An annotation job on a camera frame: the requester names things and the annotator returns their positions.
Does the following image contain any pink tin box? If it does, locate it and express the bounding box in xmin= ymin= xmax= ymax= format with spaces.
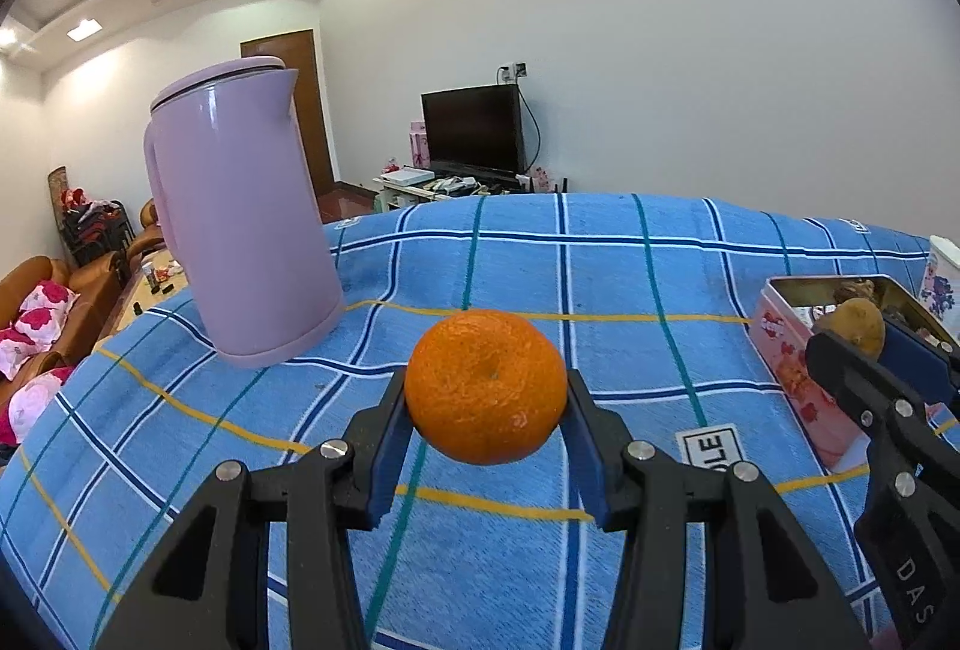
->
xmin=752 ymin=275 xmax=960 ymax=471

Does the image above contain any orange leather sofa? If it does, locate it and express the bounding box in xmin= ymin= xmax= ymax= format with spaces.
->
xmin=0 ymin=200 xmax=162 ymax=448

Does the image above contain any wooden coffee table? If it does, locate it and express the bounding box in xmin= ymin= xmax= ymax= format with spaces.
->
xmin=97 ymin=245 xmax=185 ymax=340

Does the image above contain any white floral cup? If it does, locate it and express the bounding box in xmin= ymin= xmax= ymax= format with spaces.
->
xmin=916 ymin=235 xmax=960 ymax=330

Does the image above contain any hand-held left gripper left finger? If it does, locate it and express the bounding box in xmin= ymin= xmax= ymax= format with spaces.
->
xmin=94 ymin=371 xmax=412 ymax=650

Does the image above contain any blue plaid blanket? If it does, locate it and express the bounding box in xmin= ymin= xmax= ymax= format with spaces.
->
xmin=0 ymin=192 xmax=960 ymax=650

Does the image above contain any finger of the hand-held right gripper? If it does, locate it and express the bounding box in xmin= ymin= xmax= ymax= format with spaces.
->
xmin=877 ymin=312 xmax=960 ymax=407
xmin=805 ymin=329 xmax=960 ymax=650

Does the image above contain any orange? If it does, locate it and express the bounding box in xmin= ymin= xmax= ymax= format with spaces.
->
xmin=405 ymin=310 xmax=569 ymax=466

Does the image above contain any television cable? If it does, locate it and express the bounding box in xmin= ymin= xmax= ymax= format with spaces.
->
xmin=517 ymin=83 xmax=542 ymax=171

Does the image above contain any white television stand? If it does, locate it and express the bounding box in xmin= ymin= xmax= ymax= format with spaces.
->
xmin=373 ymin=168 xmax=571 ymax=214

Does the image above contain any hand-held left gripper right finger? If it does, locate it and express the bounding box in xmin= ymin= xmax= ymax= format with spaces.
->
xmin=564 ymin=369 xmax=871 ymax=650

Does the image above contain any black television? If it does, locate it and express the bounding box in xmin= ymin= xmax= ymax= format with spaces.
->
xmin=421 ymin=84 xmax=526 ymax=172

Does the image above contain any red and black clothes pile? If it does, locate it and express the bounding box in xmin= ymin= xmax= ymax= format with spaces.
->
xmin=58 ymin=188 xmax=136 ymax=268

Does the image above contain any small brown fruit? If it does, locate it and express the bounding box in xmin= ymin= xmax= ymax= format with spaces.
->
xmin=814 ymin=297 xmax=886 ymax=358

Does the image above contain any brown wooden door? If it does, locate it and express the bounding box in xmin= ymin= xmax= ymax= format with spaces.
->
xmin=240 ymin=29 xmax=336 ymax=190

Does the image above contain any pink floral pillow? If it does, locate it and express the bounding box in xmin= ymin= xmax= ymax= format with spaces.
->
xmin=0 ymin=365 xmax=76 ymax=445
xmin=0 ymin=327 xmax=53 ymax=381
xmin=16 ymin=278 xmax=80 ymax=351

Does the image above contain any purple kettle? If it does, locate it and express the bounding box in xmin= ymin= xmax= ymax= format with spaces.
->
xmin=144 ymin=57 xmax=344 ymax=370

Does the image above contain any dark brown round fruit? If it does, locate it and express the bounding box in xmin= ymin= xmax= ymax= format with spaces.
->
xmin=832 ymin=278 xmax=878 ymax=306

